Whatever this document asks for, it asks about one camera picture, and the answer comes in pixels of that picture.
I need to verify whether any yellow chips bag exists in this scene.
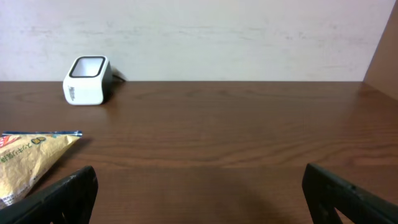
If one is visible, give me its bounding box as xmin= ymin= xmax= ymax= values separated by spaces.
xmin=1 ymin=131 xmax=83 ymax=209

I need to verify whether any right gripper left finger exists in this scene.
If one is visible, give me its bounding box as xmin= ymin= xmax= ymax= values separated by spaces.
xmin=1 ymin=166 xmax=98 ymax=224

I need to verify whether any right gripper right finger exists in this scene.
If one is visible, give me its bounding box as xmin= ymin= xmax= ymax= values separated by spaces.
xmin=302 ymin=163 xmax=397 ymax=224

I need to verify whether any white barcode scanner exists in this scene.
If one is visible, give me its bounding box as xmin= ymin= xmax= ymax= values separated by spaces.
xmin=63 ymin=55 xmax=113 ymax=106

